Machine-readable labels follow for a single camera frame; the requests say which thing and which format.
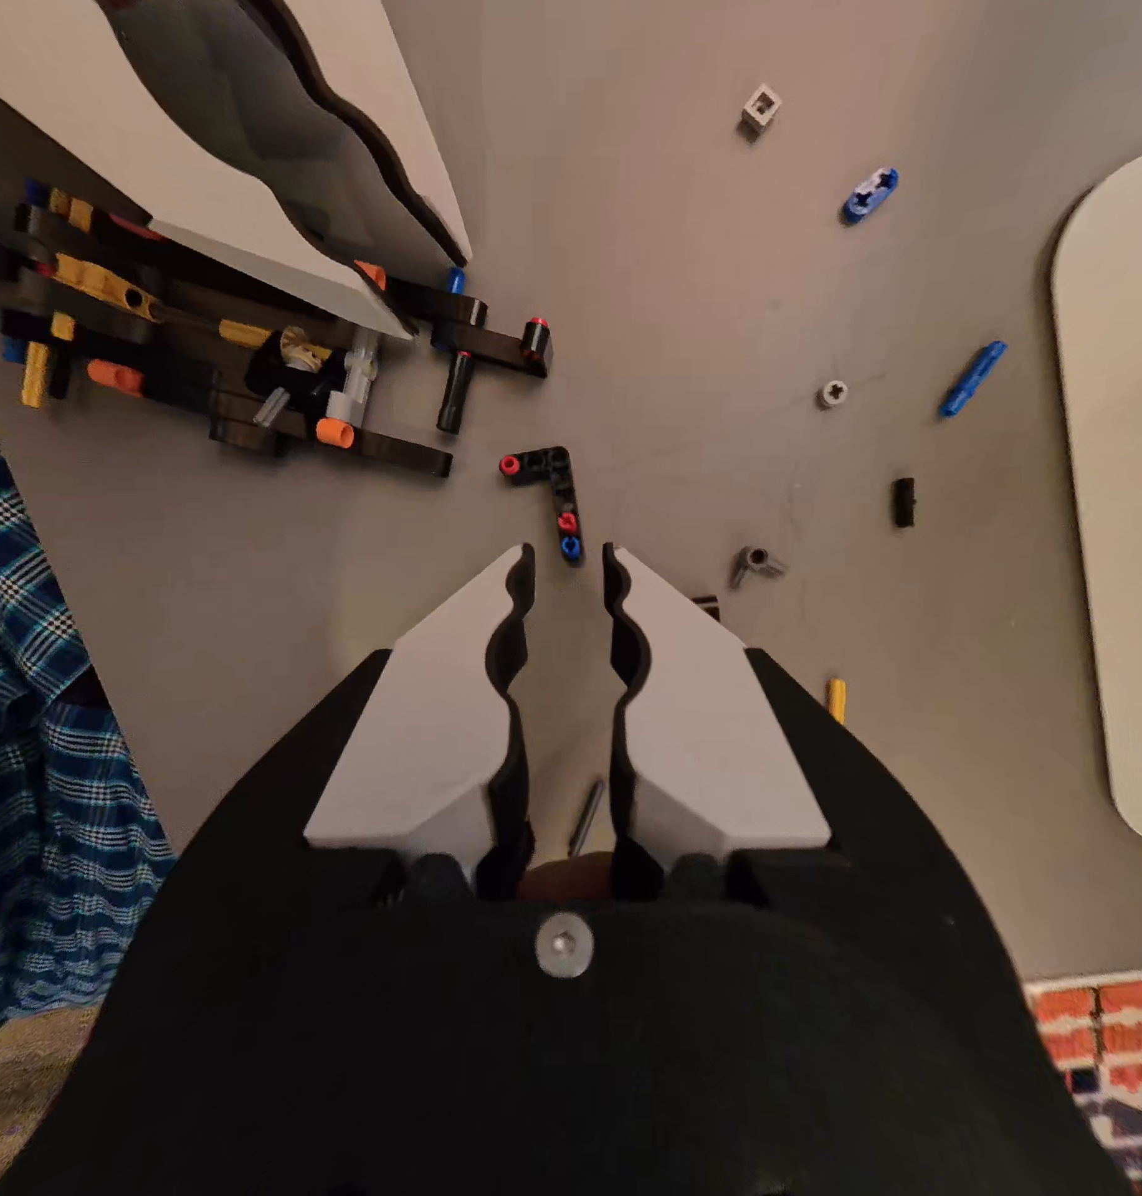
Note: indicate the toy sticker sheet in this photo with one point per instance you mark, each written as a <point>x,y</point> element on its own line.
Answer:
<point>1113,1028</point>

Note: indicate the dark grey toy angle connector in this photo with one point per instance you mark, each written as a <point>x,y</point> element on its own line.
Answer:
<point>754,563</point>

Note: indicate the black toy car chassis assembly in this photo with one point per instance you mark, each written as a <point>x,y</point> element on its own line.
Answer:
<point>253,425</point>

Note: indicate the grey toy axle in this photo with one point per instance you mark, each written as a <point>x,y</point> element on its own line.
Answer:
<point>588,818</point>

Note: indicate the long blue toy axle pin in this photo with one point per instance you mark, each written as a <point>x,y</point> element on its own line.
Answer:
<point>973,378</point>

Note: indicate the light grey toy bush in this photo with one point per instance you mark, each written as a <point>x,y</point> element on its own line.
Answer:
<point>823,400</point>

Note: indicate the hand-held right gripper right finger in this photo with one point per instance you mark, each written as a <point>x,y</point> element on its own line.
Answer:
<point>721,748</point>

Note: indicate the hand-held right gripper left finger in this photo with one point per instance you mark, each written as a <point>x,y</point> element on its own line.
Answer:
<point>421,748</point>

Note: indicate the grey square toy piece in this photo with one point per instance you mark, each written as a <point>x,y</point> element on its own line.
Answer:
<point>761,126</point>

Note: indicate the yellow toy axle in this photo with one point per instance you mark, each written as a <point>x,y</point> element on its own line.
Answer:
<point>837,699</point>

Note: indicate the blue two-hole toy link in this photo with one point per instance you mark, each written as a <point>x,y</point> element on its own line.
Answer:
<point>870,197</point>

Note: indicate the black L-shaped toy beam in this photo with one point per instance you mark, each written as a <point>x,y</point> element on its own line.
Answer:
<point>562,487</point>

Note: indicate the white stand base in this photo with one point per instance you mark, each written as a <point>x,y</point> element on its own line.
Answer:
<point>1123,468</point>

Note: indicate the black toy pin connector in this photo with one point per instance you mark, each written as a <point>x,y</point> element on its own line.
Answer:
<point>904,503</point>

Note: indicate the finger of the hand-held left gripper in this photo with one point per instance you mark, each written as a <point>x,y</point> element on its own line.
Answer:
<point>399,103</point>
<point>66,94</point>

